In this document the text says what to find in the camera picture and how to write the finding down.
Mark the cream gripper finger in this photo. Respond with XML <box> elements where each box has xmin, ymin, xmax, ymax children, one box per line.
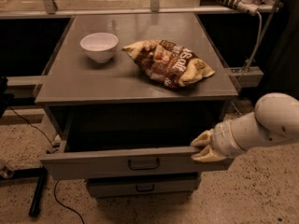
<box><xmin>192</xmin><ymin>145</ymin><xmax>226</xmax><ymax>162</ymax></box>
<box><xmin>191</xmin><ymin>130</ymin><xmax>213</xmax><ymax>147</ymax></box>

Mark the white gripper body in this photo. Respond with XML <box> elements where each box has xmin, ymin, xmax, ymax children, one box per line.
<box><xmin>212</xmin><ymin>120</ymin><xmax>245</xmax><ymax>158</ymax></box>

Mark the grey top drawer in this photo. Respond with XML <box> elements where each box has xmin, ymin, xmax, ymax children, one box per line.
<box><xmin>39</xmin><ymin>109</ymin><xmax>235</xmax><ymax>181</ymax></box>

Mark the grey drawer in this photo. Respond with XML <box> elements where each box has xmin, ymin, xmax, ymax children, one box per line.
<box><xmin>87</xmin><ymin>173</ymin><xmax>200</xmax><ymax>198</ymax></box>
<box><xmin>39</xmin><ymin>109</ymin><xmax>235</xmax><ymax>181</ymax></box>

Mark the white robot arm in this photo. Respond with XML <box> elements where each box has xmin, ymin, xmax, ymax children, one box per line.
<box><xmin>191</xmin><ymin>92</ymin><xmax>299</xmax><ymax>162</ymax></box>

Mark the grey bottom drawer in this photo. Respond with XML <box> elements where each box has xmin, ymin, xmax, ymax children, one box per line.
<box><xmin>87</xmin><ymin>173</ymin><xmax>200</xmax><ymax>198</ymax></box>

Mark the grey drawer cabinet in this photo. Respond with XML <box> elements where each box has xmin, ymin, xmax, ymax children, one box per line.
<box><xmin>36</xmin><ymin>13</ymin><xmax>237</xmax><ymax>197</ymax></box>

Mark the brown yellow chip bag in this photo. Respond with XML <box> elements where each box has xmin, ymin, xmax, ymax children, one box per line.
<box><xmin>122</xmin><ymin>39</ymin><xmax>215</xmax><ymax>89</ymax></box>

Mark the white power strip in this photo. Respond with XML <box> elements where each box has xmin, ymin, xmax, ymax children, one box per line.
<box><xmin>216</xmin><ymin>0</ymin><xmax>259</xmax><ymax>16</ymax></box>

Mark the white ceramic bowl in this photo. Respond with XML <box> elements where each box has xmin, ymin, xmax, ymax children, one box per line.
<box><xmin>80</xmin><ymin>33</ymin><xmax>119</xmax><ymax>63</ymax></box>

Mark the black metal bar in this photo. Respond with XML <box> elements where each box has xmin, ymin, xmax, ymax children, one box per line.
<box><xmin>29</xmin><ymin>168</ymin><xmax>48</xmax><ymax>217</ymax></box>

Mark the grey metal rail frame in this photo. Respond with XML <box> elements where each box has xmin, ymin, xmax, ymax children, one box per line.
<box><xmin>0</xmin><ymin>0</ymin><xmax>286</xmax><ymax>98</ymax></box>

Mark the white power cable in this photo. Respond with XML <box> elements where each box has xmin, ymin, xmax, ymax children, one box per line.
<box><xmin>232</xmin><ymin>10</ymin><xmax>264</xmax><ymax>117</ymax></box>

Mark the black floor cable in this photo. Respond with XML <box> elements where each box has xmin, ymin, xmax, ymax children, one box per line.
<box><xmin>7</xmin><ymin>105</ymin><xmax>86</xmax><ymax>224</ymax></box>

